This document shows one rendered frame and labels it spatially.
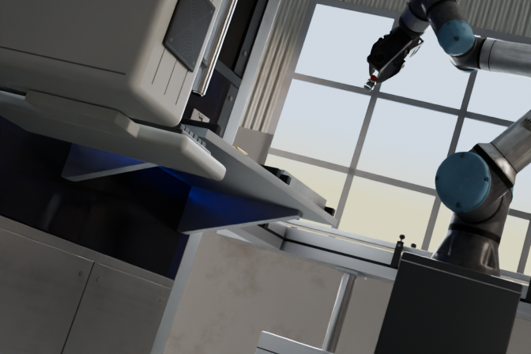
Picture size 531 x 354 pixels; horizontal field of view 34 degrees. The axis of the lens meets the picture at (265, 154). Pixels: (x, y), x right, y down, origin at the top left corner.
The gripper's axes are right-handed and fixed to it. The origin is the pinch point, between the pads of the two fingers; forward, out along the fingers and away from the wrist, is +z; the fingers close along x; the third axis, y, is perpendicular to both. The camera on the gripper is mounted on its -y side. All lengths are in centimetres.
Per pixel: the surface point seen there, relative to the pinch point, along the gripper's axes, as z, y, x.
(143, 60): -57, -90, 3
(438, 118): 166, 186, 13
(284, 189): 6.5, -40.5, -9.4
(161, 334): 69, -59, -9
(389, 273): 84, 26, -36
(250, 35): 25.8, 2.2, 38.8
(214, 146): -14, -61, 1
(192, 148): -36, -80, -5
